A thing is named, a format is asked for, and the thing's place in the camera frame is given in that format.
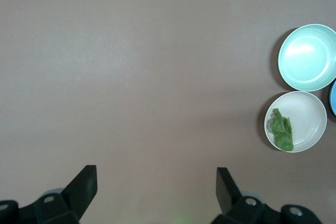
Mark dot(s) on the blue plate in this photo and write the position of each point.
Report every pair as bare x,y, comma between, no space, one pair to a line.
333,98

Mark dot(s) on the mint green plate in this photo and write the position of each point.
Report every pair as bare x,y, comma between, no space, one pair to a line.
305,56

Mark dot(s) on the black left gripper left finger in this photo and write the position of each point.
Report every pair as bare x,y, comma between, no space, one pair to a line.
78,197

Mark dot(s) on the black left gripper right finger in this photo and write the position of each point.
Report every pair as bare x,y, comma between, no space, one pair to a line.
228,200

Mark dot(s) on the beige plate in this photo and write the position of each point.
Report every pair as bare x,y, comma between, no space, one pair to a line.
307,119

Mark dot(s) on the green lettuce leaf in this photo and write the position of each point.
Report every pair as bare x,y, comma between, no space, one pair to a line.
282,132

